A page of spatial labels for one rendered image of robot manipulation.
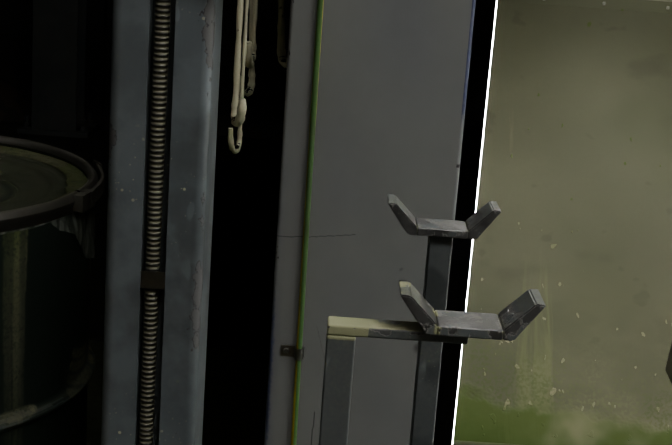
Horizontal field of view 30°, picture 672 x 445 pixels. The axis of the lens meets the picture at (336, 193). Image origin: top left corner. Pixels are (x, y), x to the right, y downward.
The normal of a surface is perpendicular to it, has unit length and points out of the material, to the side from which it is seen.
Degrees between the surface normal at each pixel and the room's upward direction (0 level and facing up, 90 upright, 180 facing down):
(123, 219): 90
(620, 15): 57
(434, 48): 90
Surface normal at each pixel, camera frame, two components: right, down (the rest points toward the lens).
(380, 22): 0.00, 0.24
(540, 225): 0.04, -0.33
